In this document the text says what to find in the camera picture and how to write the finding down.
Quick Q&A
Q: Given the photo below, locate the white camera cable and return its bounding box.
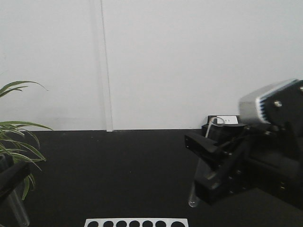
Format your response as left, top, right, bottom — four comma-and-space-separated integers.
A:
205, 117, 225, 138

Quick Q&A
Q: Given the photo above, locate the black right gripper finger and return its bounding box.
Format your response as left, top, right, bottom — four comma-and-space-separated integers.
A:
184, 132, 222, 168
202, 167, 236, 205

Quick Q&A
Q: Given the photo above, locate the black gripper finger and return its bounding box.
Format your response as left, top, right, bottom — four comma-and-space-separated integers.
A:
0, 161, 30, 201

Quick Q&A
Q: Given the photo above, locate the clear glass test tube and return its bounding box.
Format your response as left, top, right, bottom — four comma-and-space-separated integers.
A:
188, 159, 211, 208
7, 183, 30, 227

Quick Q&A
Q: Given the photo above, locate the white cable conduit strip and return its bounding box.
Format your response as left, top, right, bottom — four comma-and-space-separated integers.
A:
99, 0, 114, 132

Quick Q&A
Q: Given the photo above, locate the green spider plant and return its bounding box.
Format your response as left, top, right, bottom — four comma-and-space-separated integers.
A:
0, 80, 53, 201

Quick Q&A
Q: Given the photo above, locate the white wall power socket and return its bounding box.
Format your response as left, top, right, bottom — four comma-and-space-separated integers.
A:
207, 115, 239, 125

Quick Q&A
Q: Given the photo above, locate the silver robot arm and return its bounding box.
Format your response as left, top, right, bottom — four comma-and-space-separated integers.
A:
184, 79, 303, 209

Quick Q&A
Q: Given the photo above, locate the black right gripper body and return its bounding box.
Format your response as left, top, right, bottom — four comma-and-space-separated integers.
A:
202, 122, 303, 209

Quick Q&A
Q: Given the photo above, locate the white test tube rack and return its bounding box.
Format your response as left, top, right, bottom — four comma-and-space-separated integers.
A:
84, 218, 189, 227

